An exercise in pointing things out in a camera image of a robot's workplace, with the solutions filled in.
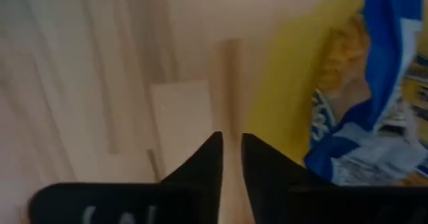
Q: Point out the yellow plastic bin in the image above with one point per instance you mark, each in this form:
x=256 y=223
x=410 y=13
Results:
x=284 y=83

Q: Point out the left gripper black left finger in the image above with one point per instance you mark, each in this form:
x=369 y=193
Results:
x=133 y=204

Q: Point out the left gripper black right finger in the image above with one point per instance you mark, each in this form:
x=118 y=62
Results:
x=317 y=204

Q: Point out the blue ramen noodle packet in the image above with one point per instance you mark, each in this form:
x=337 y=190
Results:
x=384 y=33

